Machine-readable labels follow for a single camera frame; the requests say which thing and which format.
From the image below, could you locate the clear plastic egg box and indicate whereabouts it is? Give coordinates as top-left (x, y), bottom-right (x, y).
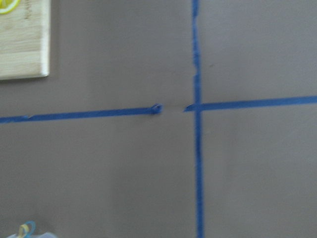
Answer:
top-left (7, 221), bottom-right (57, 238)

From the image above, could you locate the bamboo cutting board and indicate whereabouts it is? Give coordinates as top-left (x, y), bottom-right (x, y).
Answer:
top-left (0, 0), bottom-right (51, 81)

